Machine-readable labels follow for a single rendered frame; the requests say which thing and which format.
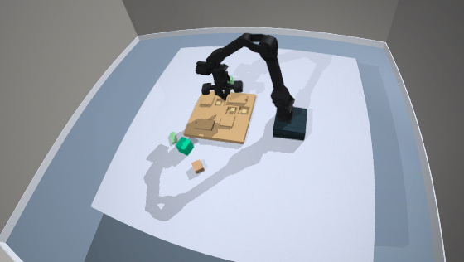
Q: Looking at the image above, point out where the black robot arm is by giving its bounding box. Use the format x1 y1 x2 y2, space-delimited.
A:
196 33 295 123

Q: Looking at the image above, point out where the small tan cube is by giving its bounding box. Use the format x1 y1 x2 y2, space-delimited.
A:
191 159 205 174

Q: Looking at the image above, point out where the tan puzzle board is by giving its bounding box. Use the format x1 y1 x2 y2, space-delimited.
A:
184 91 256 144

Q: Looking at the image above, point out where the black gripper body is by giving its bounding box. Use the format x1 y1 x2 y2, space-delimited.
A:
201 76 244 95

